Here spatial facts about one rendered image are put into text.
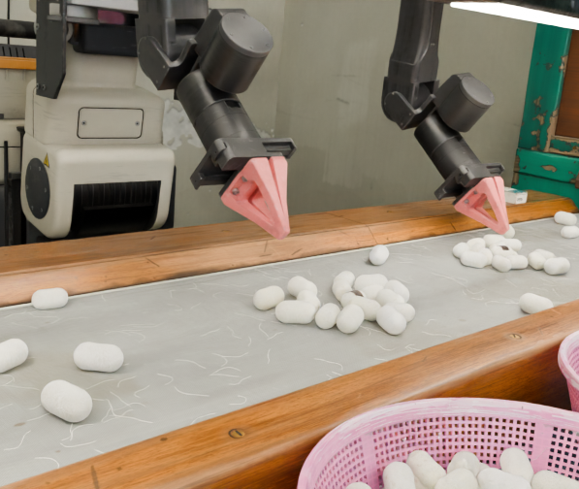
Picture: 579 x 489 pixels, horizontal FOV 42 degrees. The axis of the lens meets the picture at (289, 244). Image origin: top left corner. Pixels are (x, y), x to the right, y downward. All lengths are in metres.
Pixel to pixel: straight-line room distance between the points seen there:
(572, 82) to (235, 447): 1.21
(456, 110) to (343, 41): 1.98
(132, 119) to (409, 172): 1.61
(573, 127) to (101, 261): 1.01
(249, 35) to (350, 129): 2.25
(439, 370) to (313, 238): 0.42
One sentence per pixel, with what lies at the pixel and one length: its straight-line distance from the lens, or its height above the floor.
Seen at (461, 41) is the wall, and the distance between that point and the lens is 2.67.
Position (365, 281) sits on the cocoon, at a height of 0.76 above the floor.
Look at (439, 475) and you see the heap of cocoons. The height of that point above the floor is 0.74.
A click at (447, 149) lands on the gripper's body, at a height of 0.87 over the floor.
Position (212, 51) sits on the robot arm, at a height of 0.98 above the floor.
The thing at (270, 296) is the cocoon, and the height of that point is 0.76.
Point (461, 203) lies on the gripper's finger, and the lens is 1.11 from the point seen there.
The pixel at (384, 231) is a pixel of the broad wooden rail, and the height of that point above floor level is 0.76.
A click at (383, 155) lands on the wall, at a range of 2.88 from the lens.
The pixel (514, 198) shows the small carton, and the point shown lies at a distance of 1.35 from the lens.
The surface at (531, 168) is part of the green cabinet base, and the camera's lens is 1.56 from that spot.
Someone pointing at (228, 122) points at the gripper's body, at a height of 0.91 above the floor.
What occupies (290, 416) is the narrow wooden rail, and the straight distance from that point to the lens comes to 0.47.
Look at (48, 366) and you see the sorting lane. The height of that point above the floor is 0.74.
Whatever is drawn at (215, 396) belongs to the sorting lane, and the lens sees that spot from 0.55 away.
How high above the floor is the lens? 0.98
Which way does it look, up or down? 14 degrees down
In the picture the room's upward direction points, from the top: 5 degrees clockwise
